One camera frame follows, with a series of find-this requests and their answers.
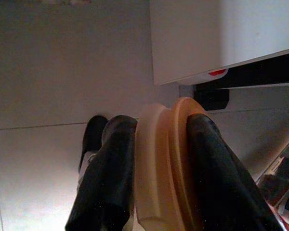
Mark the white fridge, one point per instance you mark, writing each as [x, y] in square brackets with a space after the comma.
[187, 36]

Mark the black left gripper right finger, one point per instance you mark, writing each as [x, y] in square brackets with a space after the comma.
[219, 183]

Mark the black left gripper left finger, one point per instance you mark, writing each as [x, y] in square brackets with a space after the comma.
[106, 173]

